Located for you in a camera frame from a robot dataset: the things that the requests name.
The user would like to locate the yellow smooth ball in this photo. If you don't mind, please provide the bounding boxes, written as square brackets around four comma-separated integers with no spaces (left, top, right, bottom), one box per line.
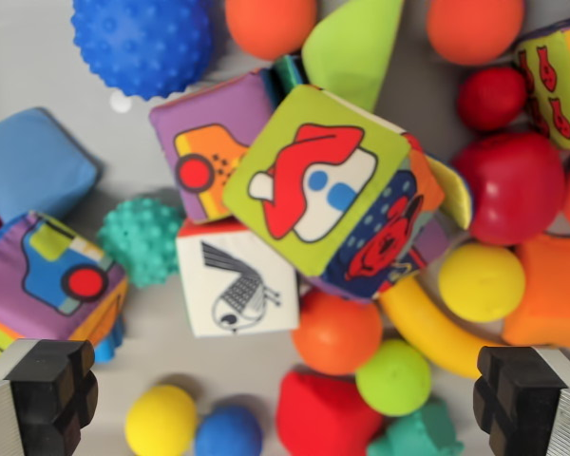
[438,242,526,324]
[124,384,200,456]

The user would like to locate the red plush shape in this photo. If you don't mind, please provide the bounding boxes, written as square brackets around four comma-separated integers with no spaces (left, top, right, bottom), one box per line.
[275,370,386,456]

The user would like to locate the teal spiky rubber ball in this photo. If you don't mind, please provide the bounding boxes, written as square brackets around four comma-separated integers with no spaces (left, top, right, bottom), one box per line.
[96,196,186,289]

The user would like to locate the orange plush block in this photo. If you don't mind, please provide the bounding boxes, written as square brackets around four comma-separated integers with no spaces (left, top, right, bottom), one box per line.
[501,233,570,348]

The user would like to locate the black-padded metal gripper left finger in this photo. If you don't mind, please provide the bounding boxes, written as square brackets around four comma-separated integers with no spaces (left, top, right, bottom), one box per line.
[0,337,99,456]

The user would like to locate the green plush wedge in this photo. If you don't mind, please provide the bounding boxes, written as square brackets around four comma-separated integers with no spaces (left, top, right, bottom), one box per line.
[300,0,406,114]

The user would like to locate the light blue plush block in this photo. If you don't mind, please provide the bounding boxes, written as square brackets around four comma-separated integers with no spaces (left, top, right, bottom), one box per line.
[0,107,103,224]

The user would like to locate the blue smooth ball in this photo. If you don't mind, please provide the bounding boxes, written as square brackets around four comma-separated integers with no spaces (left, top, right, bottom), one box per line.
[193,404,264,456]

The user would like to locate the blue spiky rubber ball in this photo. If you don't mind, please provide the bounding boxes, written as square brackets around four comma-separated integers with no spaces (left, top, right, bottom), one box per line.
[70,0,215,102]

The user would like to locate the teal knobby rubber toy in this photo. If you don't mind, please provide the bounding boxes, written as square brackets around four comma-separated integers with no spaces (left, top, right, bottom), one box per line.
[366,397,466,456]

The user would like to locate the white cube with bird print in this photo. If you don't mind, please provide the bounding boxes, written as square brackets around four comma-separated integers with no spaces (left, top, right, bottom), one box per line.
[175,218,300,338]

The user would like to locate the purple cube orange car print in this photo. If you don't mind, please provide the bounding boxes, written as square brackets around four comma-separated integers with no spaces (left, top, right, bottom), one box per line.
[148,68,286,224]

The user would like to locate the fabric cube with fish print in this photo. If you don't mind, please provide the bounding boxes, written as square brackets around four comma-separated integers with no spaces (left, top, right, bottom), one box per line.
[511,13,570,153]

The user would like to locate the teal blue fabric toy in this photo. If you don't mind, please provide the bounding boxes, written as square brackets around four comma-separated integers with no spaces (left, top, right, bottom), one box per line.
[271,54,311,97]

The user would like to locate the purple cube blue car print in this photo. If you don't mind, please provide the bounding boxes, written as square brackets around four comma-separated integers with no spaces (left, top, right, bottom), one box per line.
[0,211,129,371]

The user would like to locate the grey plastic bin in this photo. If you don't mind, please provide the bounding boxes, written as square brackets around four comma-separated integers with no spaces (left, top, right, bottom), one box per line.
[0,0,570,456]

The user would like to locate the green cube red car print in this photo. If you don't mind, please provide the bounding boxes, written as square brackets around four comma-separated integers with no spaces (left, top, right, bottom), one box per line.
[221,84,474,301]

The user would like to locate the small red ball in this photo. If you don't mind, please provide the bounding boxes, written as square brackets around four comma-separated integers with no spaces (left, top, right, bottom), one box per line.
[457,66,528,132]

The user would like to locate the black-padded metal gripper right finger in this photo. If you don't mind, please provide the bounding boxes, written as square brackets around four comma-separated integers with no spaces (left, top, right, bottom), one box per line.
[472,345,570,456]

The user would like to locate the yellow toy banana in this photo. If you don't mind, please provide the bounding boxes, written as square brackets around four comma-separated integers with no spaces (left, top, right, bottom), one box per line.
[378,275,509,380]

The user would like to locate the blue knobby rubber toy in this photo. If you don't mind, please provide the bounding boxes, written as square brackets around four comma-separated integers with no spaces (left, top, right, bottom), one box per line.
[93,317,127,365]

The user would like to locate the green smooth ball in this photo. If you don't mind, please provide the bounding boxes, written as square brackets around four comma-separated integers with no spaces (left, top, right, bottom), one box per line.
[354,338,432,418]

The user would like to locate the large red ball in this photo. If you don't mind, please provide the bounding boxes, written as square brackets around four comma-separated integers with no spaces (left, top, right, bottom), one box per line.
[450,131,567,246]

